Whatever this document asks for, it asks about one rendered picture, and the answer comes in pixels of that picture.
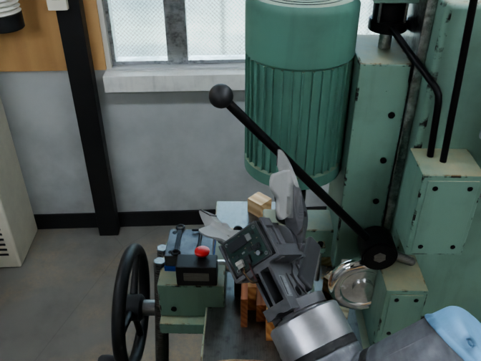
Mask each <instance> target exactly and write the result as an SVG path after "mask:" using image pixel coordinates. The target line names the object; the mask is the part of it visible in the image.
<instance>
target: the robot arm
mask: <svg viewBox="0 0 481 361"><path fill-rule="evenodd" d="M276 165H277V167H278V172H277V173H273V174H271V177H270V180H269V188H270V191H271V192H272V194H273V195H274V196H275V198H276V207H275V210H276V215H277V217H278V219H279V220H283V219H285V223H286V225H285V226H283V225H279V224H278V223H274V222H273V223H272V222H271V220H270V218H266V217H259V218H258V219H259V221H253V222H252V223H250V224H248V225H247V226H246V227H245V228H243V229H242V230H240V231H239V230H233V229H232V228H231V227H230V226H229V225H228V224H227V223H223V222H221V221H220V220H219V219H218V217H217V216H216V215H214V214H212V213H209V212H207V211H204V210H203V209H200V210H199V214H200V217H201V219H202V221H203V223H204V225H205V227H203V228H199V230H198V231H199V233H200V234H202V235H204V236H206V237H208V238H211V239H215V240H216V241H217V242H218V243H219V244H221V245H222V246H219V249H220V252H221V254H222V255H223V258H224V260H225V262H226V264H227V266H228V268H229V270H230V273H231V275H232V277H233V279H234V281H235V283H236V284H242V283H249V282H250V283H252V284H256V285H257V287H258V290H259V292H260V293H261V296H262V297H263V300H264V302H265V303H266V306H267V307H268V309H267V310H266V311H264V312H263V314H264V316H265V318H266V320H267V322H268V323H269V322H272V323H273V325H274V327H275V328H274V329H273V330H272V331H271V338H272V340H273V342H274V344H275V346H276V349H277V350H278V353H279V355H280V358H281V359H282V360H283V361H481V323H480V322H479V321H478V320H477V319H476V318H475V317H473V316H472V315H471V314H470V313H469V312H468V311H466V310H465V309H463V308H461V307H457V306H448V307H445V308H443V309H441V310H439V311H436V312H434V313H432V314H426V315H425V316H424V318H423V319H421V320H419V321H417V322H415V323H413V324H411V325H409V326H408V327H405V328H404V329H401V330H399V331H398V332H396V333H394V334H392V335H390V336H388V337H386V338H384V339H382V340H380V341H379V342H377V343H375V344H373V345H371V346H370V347H368V348H366V349H362V347H361V345H360V344H359V341H358V339H357V338H356V336H355V334H354V332H353V330H352V328H351V327H350V325H349V323H348V321H347V319H346V318H345V316H344V313H343V312H342V310H341V308H340V306H339V304H338V303H337V301H335V300H329V301H326V298H325V296H324V294H323V292H322V291H321V290H318V291H315V292H311V293H309V294H307V292H309V291H311V290H312V286H313V283H314V277H315V273H316V267H317V264H318V260H319V254H320V250H321V247H320V245H319V244H318V243H317V242H316V241H315V240H314V238H313V237H311V236H310V237H308V238H307V239H306V230H307V226H308V213H307V209H306V204H305V201H304V199H303V194H302V192H301V189H300V188H299V185H298V181H297V178H296V175H295V173H294V171H293V168H292V166H291V164H290V162H289V160H288V158H287V157H286V155H285V153H284V152H283V151H282V150H277V158H276ZM226 254H227V256H226ZM229 261H230V262H229ZM230 264H231V265H232V266H231V265H230ZM232 267H233V268H232Z"/></svg>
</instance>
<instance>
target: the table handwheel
mask: <svg viewBox="0 0 481 361"><path fill-rule="evenodd" d="M131 270H132V278H131V285H130V293H129V294H128V293H127V289H128V284H129V279H130V272H131ZM138 280H139V294H138V293H137V291H138ZM149 316H155V300H154V299H150V271H149V265H148V260H147V255H146V253H145V250H144V249H143V247H142V246H141V245H140V244H130V245H129V246H128V247H127V248H126V249H125V251H124V253H123V255H122V257H121V259H120V263H119V266H118V269H117V275H116V279H115V286H114V291H113V298H112V318H111V334H112V351H113V356H114V360H115V361H141V359H142V355H143V352H144V348H145V343H146V338H147V328H148V322H149ZM131 321H133V322H134V325H135V330H136V333H135V340H134V343H133V347H132V351H131V354H130V357H129V359H128V356H127V348H126V339H125V334H126V331H127V328H128V326H129V324H130V322H131Z"/></svg>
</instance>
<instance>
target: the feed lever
mask: <svg viewBox="0 0 481 361"><path fill-rule="evenodd" d="M209 100H210V103H211V104H212V105H213V106H214V107H216V108H220V109H223V108H227V109H228V110H229V111H230V112H231V113H232V114H233V115H234V116H235V117H236V118H237V119H238V120H239V121H240V122H241V123H242V124H243V125H245V126H246V127H247V128H248V129H249V130H250V131H251V132H252V133H253V134H254V135H255V136H256V137H257V138H258V139H259V140H260V141H261V142H262V143H263V144H264V145H265V146H266V147H267V148H268V149H269V150H270V151H271V152H272V153H273V154H274V155H275V156H276V157H277V150H282V149H281V148H280V147H279V146H278V145H277V144H276V143H275V142H274V141H273V140H272V139H271V138H270V137H269V136H268V135H267V134H266V133H265V132H264V131H263V130H262V129H261V128H260V127H259V126H258V125H257V124H256V123H255V122H254V121H253V120H252V119H251V118H250V117H249V116H248V115H247V114H245V113H244V111H242V109H240V108H239V106H237V104H235V103H234V101H233V91H232V89H231V88H230V87H229V86H227V85H225V84H216V85H214V86H213V87H212V88H211V89H210V91H209ZM282 151H283V152H284V153H285V155H286V157H287V158H288V160H289V162H290V164H291V166H292V168H293V171H294V173H295V175H296V176H297V177H298V178H299V179H300V180H301V181H302V182H303V183H304V184H306V185H307V186H308V187H309V188H310V189H311V190H312V191H313V192H314V193H315V194H316V195H317V196H318V197H319V198H320V199H321V200H322V201H323V202H324V203H325V204H326V205H327V206H328V207H329V208H330V209H331V210H332V211H333V212H334V213H335V214H336V215H337V216H338V217H339V218H340V219H341V220H342V221H343V222H344V223H346V224H347V225H348V226H349V227H350V228H351V229H352V230H353V231H354V232H355V233H356V234H357V235H358V238H357V244H358V247H359V253H360V256H361V261H362V263H363V264H364V266H366V267H367V268H370V269H374V270H380V269H385V268H388V267H390V266H391V265H392V264H393V263H394V262H395V261H399V262H402V263H403V264H406V265H409V266H414V265H415V263H416V260H415V258H413V257H412V256H409V255H406V254H403V253H402V252H399V251H397V249H396V246H395V244H394V240H393V238H392V234H391V232H390V231H389V230H388V229H387V228H384V227H382V226H371V227H369V228H366V229H363V228H362V227H361V226H360V225H359V224H358V223H357V222H356V221H355V220H354V219H353V218H352V217H351V216H350V215H349V214H348V213H347V212H346V211H345V210H344V209H343V208H342V207H341V206H340V205H339V204H338V203H337V202H336V201H335V200H334V199H333V198H332V197H331V196H330V195H329V194H328V193H327V192H326V191H325V190H324V189H323V188H322V187H321V186H320V185H318V184H317V183H316V182H315V181H314V180H313V179H312V178H311V177H310V176H309V175H308V174H307V173H306V172H305V171H304V170H303V169H302V168H301V167H300V166H299V165H298V164H297V163H296V162H295V161H294V160H293V159H292V158H291V157H290V156H289V155H288V154H287V153H286V152H285V151H284V150H282Z"/></svg>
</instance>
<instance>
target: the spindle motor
mask: <svg viewBox="0 0 481 361"><path fill-rule="evenodd" d="M360 9H361V2H360V0H245V51H246V53H245V114H247V115H248V116H249V117H250V118H251V119H252V120H253V121H254V122H255V123H256V124H257V125H258V126H259V127H260V128H261V129H262V130H263V131H264V132H265V133H266V134H267V135H268V136H269V137H270V138H271V139H272V140H273V141H274V142H275V143H276V144H277V145H278V146H279V147H280V148H281V149H282V150H284V151H285V152H286V153H287V154H288V155H289V156H290V157H291V158H292V159H293V160H294V161H295V162H296V163H297V164H298V165H299V166H300V167H301V168H302V169H303V170H304V171H305V172H306V173H307V174H308V175H309V176H310V177H311V178H312V179H313V180H314V181H315V182H316V183H317V184H318V185H320V186H324V185H326V184H327V183H330V182H332V180H334V179H335V178H336V177H337V175H338V174H339V171H340V167H341V156H342V150H343V144H344V133H345V127H346V116H347V110H348V104H349V93H350V87H351V76H352V70H353V64H354V55H355V49H356V38H357V32H358V26H359V15H360ZM276 158H277V157H276V156H275V155H274V154H273V153H272V152H271V151H270V150H269V149H268V148H267V147H266V146H265V145H264V144H263V143H262V142H261V141H260V140H259V139H258V138H257V137H256V136H255V135H254V134H253V133H252V132H251V131H250V130H249V129H248V128H247V127H246V126H245V152H244V163H245V167H246V170H247V172H248V173H249V174H250V175H251V176H252V177H253V178H254V179H256V180H257V181H259V182H261V183H263V184H265V185H267V186H269V180H270V177H271V174H273V173H277V172H278V167H277V165H276Z"/></svg>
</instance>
